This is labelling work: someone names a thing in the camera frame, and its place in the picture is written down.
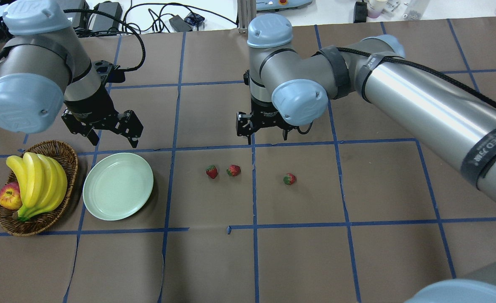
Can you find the black small adapter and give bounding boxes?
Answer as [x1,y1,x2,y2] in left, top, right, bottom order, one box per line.
[169,15,193,32]

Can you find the strawberry with green cap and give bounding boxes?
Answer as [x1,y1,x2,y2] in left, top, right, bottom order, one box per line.
[205,165,218,179]

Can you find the brown wicker basket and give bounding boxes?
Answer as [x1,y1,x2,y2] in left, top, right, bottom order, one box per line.
[0,140,79,237]

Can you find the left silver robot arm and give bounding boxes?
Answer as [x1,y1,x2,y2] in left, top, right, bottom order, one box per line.
[0,0,146,148]

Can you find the teach pendant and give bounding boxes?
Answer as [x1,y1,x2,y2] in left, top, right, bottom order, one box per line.
[255,0,313,12]

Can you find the red yellow apple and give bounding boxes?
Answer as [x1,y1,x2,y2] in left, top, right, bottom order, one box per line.
[0,182,23,210]

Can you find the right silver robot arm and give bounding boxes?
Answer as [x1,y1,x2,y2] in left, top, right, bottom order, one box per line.
[236,15,496,303]

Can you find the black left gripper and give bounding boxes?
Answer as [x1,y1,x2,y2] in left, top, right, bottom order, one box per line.
[61,86,143,149]

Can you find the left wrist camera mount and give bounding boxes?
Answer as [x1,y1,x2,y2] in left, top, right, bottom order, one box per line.
[92,60,125,85]

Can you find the aluminium frame post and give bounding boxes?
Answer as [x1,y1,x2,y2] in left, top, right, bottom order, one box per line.
[236,0,257,33]

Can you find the light green plate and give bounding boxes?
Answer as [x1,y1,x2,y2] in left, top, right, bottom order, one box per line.
[82,153,154,221]

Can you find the small red strawberry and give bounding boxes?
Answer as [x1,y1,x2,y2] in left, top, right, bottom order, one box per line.
[283,173,297,185]

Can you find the yellow banana bunch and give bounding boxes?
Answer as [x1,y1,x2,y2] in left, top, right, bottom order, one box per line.
[5,152,68,222]

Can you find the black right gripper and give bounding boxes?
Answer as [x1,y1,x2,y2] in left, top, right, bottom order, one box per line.
[236,96,299,145]

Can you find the black box on bench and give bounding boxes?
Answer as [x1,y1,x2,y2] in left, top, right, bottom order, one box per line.
[353,0,368,24]

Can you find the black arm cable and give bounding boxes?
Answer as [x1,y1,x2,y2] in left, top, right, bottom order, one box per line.
[336,47,496,120]

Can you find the strawberry lying sideways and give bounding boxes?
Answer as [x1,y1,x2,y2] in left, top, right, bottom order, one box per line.
[226,165,241,176]

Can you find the black power adapter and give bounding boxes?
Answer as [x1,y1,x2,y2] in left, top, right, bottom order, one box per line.
[89,1,122,33]

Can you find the black cables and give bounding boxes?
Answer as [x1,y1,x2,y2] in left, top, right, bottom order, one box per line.
[73,0,238,36]

